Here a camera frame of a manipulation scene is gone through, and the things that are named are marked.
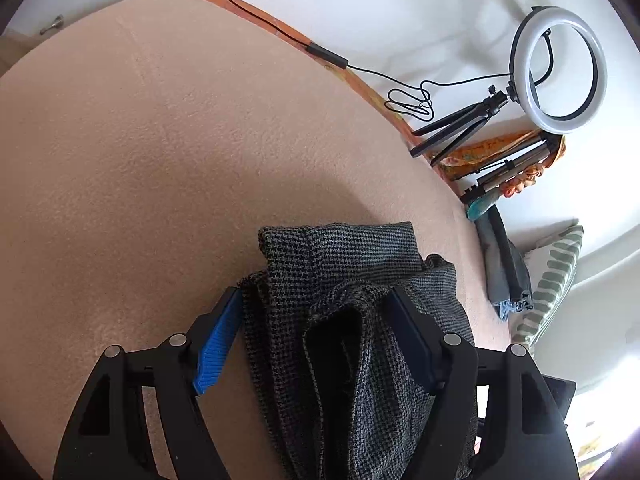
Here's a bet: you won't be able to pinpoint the folded tripod with orange scarf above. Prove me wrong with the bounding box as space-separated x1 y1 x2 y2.
437 129 566 222

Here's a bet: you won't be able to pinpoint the black power cable with switch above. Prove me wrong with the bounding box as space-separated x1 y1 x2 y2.
183 0 514 124

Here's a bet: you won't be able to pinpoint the grey houndstooth pants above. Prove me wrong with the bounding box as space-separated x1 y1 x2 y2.
240 222 472 479

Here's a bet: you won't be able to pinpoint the white ring light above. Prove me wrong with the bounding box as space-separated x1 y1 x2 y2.
508 6 608 134

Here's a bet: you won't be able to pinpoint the folded dark grey clothes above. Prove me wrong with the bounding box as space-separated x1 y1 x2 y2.
475 206 534 322

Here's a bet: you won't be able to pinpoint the metal door stopper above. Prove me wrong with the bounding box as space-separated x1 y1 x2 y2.
39 14 65 37

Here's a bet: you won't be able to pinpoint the green patterned white pillow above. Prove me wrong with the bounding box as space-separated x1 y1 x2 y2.
509 224 584 354

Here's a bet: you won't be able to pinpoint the black mini tripod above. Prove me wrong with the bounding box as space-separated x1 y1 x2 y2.
409 86 510 167

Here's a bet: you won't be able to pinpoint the orange floral bed sheet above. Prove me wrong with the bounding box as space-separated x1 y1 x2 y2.
205 0 416 148

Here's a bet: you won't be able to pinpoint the peach blanket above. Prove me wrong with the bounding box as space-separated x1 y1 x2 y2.
1 0 510 478

